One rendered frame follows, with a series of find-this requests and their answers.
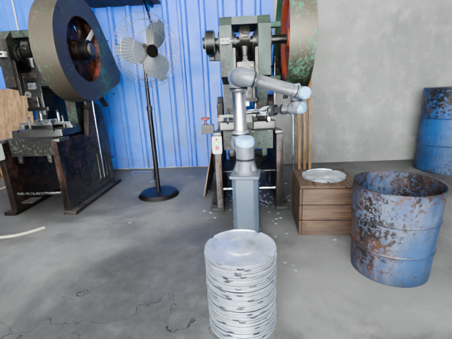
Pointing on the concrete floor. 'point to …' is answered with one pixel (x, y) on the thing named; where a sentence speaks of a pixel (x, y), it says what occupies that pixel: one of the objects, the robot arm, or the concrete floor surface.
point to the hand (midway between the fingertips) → (261, 111)
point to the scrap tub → (395, 226)
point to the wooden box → (322, 205)
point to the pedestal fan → (144, 49)
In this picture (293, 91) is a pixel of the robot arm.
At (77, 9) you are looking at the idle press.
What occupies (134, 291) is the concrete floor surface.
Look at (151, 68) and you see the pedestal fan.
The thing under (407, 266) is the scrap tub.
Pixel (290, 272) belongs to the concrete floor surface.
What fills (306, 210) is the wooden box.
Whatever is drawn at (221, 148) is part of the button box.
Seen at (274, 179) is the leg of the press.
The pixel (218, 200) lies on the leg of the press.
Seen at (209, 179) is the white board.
